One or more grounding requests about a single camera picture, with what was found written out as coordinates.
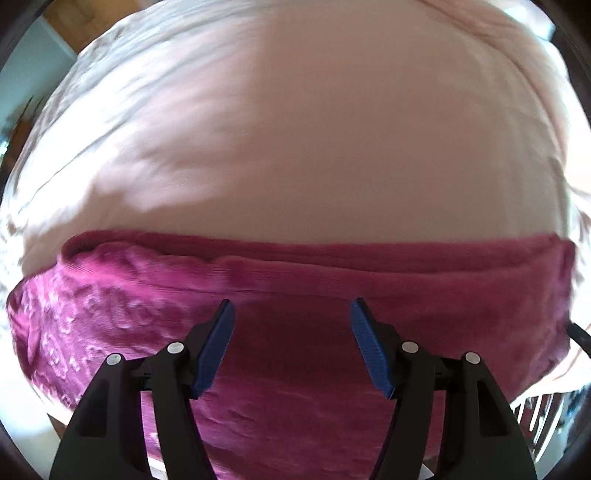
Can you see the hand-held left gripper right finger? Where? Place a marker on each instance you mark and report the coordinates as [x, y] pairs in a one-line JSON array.
[[370, 349]]

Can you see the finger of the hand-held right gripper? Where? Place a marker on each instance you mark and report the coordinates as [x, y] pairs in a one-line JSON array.
[[580, 337]]

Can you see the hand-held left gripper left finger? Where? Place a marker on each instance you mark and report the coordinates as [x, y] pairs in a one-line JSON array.
[[213, 349]]

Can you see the pale pink bed sheet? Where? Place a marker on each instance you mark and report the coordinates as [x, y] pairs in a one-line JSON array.
[[286, 138]]

